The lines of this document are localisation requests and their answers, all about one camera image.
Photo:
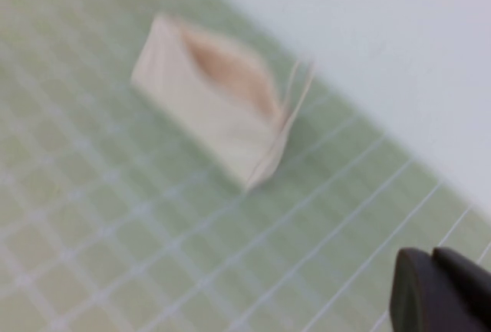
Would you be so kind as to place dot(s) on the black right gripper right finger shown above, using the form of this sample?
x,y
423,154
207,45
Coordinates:
x,y
472,293

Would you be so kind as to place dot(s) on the green white-grid table mat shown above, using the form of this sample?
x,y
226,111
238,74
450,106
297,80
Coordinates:
x,y
96,194

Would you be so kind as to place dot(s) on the cream canvas pencil case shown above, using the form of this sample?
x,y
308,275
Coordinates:
x,y
199,109

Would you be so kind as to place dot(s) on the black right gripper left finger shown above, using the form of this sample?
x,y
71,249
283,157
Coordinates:
x,y
418,297

